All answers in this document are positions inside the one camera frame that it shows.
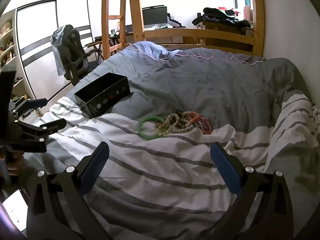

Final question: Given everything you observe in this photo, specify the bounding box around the wooden ladder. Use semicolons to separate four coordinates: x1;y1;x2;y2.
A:
101;0;128;61

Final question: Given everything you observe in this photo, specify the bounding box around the person's left hand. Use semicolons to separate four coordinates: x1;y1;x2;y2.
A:
5;152;25;180

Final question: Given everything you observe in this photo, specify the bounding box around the light blue shirt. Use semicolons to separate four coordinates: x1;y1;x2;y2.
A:
50;26;68;77

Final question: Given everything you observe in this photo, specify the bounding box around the black office chair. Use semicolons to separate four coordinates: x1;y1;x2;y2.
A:
51;24;103;86

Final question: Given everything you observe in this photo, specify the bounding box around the cardboard box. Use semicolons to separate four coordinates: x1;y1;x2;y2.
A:
243;5;254;21

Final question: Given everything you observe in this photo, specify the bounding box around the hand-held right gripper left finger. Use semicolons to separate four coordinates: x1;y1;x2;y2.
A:
25;141;118;240

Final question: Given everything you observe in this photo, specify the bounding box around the smartphone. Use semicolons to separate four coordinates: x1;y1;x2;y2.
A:
2;188;30;232

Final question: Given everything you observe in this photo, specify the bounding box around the pile of dark clothes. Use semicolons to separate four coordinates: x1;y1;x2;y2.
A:
192;7;251;28

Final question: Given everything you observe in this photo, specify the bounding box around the green jade bangle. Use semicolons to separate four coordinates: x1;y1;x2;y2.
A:
138;115;167;139

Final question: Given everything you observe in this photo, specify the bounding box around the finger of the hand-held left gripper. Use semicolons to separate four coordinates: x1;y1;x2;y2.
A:
15;119;67;143
10;97;49;114

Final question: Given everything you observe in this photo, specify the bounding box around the black rectangular box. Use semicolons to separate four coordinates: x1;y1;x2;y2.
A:
74;72;131;118

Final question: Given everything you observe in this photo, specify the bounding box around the blue grey blanket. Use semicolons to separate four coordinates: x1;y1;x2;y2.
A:
84;41;275;130

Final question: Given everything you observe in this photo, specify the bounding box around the wooden bed frame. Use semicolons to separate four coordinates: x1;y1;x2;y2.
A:
126;0;266;57

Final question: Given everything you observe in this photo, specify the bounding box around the gold chain bracelet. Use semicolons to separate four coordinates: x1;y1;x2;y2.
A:
155;114;179;136

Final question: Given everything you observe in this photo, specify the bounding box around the black computer monitor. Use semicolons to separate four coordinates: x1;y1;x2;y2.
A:
142;6;168;27

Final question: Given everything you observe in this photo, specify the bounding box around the checkered bed sheet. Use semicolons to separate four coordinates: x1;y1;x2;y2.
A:
164;46;197;52

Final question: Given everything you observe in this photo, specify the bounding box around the dark desk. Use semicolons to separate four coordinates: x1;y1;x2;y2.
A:
124;24;187;37

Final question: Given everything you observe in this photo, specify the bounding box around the grey white striped duvet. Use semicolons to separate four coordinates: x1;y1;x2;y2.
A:
22;57;320;240

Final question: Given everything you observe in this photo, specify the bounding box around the white shelf with plush toys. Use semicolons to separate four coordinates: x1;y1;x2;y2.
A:
0;15;27;100

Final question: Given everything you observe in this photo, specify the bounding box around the red pink bead bracelet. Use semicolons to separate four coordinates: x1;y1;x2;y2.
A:
197;118;213;135

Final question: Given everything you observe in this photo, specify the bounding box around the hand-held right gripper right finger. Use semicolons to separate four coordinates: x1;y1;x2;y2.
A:
210;142;295;240

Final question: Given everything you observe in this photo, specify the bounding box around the white sliding door wardrobe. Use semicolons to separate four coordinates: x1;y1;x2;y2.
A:
15;0;95;103

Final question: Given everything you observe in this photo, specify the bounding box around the white bead bracelet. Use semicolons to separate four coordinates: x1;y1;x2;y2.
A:
172;111;196;134

